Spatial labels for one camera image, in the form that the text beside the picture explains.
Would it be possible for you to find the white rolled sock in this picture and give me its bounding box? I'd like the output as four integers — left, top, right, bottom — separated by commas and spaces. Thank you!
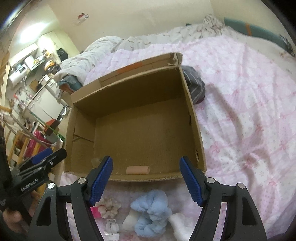
121, 209, 141, 232

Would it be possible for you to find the grey striped cloth bundle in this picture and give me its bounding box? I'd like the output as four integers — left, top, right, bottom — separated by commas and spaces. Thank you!
181, 65, 206, 104

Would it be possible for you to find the brown cardboard box bedside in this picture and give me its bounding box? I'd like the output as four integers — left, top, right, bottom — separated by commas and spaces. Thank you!
59, 84, 74, 108

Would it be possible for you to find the white washing machine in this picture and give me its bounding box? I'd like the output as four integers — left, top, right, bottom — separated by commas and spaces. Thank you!
8, 64, 28, 88

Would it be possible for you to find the teal bolster pillow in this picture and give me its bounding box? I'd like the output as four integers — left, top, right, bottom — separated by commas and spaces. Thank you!
224, 18, 292, 53

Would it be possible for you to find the beige floral scrunchie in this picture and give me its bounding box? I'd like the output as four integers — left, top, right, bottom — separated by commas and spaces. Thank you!
95, 197, 121, 219

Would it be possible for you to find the person's left hand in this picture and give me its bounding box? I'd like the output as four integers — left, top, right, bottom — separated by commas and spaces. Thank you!
3, 191, 41, 235

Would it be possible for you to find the small clear plastic clip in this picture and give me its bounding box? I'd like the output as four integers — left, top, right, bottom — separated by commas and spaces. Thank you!
104, 219, 119, 241

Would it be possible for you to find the beige rolled sock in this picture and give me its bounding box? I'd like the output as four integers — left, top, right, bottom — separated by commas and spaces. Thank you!
126, 166, 150, 175

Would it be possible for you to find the pink floral bed quilt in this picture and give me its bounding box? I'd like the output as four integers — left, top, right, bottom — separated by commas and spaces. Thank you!
88, 36, 295, 240

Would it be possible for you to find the white grey floral duvet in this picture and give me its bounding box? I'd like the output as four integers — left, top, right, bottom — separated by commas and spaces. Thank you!
54, 15, 225, 85

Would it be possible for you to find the white fluffy sock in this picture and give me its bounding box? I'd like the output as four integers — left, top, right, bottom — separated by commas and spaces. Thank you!
168, 213, 194, 241

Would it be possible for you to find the pink rubber duck toy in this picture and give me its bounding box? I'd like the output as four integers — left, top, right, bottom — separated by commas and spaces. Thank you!
90, 206, 101, 218

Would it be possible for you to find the open cardboard box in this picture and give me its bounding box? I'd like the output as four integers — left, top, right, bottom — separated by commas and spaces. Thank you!
64, 53, 207, 182

